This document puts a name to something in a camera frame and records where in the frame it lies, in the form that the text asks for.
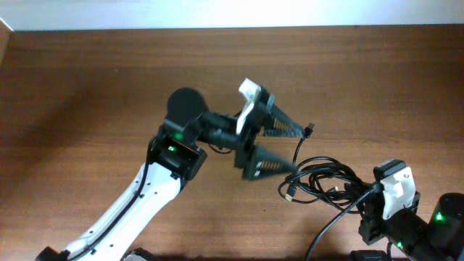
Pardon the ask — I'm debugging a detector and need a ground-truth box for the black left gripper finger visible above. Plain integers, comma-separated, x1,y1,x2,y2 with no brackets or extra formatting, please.
263,105,305,138
242,146,296,181

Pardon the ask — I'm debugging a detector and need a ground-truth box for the black thin USB cable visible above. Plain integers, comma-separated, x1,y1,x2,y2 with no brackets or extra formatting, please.
277,123,315,203

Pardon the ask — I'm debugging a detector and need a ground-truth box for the black thick USB cable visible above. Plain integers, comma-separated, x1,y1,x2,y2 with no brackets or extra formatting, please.
286,155,374,215

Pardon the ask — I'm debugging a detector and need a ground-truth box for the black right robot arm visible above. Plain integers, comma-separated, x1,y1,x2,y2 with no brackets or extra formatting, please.
350,193,463,261

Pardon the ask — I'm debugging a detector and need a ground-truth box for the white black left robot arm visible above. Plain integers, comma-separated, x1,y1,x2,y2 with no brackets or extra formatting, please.
37,87,312,260

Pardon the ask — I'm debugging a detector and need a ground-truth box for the black right camera cable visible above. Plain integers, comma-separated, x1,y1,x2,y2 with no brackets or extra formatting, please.
303,183,384,261

